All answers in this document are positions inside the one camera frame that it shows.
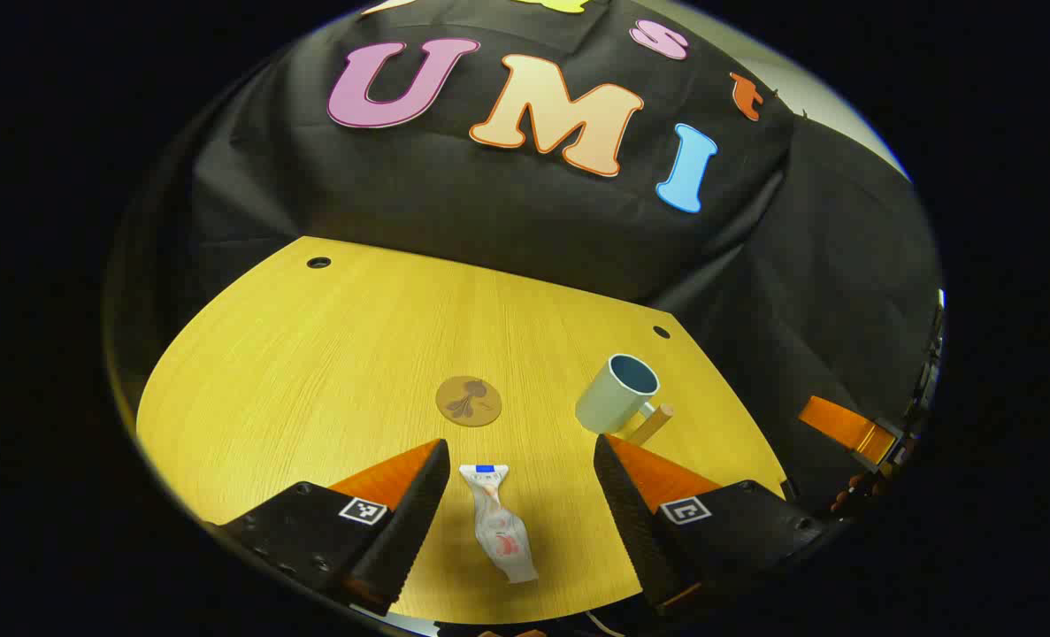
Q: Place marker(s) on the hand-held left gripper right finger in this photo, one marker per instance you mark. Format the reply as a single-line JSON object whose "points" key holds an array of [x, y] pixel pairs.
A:
{"points": [[631, 522]]}

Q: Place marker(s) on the yellow wooden desktop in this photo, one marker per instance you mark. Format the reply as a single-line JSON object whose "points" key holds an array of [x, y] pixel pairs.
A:
{"points": [[312, 372]]}

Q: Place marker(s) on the black backdrop cloth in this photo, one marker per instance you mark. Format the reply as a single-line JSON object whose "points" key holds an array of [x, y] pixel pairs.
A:
{"points": [[489, 203]]}

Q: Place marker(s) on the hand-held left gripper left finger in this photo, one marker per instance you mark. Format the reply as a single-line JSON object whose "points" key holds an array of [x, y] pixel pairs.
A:
{"points": [[414, 522]]}

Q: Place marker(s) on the round brown coaster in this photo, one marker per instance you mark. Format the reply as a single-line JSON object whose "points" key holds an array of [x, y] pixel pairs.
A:
{"points": [[469, 402]]}

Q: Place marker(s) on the white toothpaste tube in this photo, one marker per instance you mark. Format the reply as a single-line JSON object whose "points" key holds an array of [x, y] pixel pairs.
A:
{"points": [[498, 522]]}

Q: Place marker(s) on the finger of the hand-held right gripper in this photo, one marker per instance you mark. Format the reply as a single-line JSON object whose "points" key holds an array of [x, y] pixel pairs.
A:
{"points": [[843, 429]]}

